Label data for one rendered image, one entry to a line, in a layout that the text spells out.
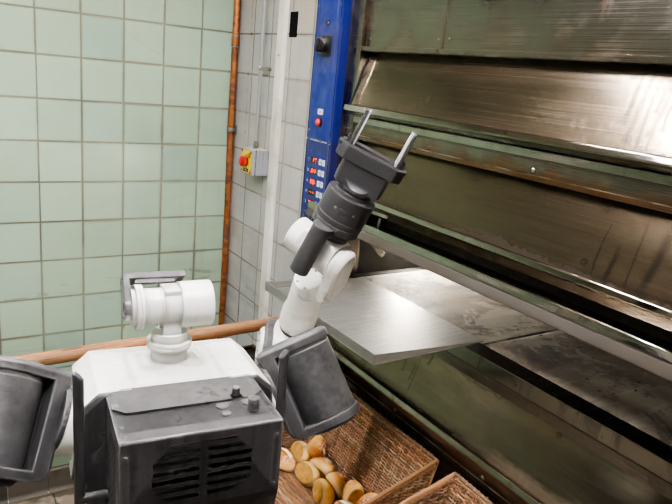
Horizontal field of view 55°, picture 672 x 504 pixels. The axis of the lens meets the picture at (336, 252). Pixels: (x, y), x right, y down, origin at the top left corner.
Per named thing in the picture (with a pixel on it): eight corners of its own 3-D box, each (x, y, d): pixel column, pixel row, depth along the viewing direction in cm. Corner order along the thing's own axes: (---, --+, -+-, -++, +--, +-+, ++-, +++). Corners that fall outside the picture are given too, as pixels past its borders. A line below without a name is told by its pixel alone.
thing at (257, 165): (256, 171, 260) (258, 146, 257) (267, 176, 252) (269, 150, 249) (239, 171, 256) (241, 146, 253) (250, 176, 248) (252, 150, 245)
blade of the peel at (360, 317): (373, 365, 150) (374, 354, 149) (264, 289, 194) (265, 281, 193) (483, 341, 170) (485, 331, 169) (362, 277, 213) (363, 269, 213)
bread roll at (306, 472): (307, 491, 195) (319, 494, 199) (318, 471, 196) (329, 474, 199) (289, 473, 203) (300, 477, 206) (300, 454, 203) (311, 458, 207)
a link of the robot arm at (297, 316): (332, 279, 126) (309, 339, 139) (280, 269, 124) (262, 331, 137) (332, 321, 118) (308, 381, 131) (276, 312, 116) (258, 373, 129)
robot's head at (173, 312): (213, 346, 93) (216, 288, 91) (141, 353, 89) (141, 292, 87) (202, 329, 99) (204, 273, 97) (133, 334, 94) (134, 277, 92)
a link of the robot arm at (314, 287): (361, 248, 114) (341, 298, 123) (322, 220, 116) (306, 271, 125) (339, 265, 109) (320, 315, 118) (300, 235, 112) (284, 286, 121)
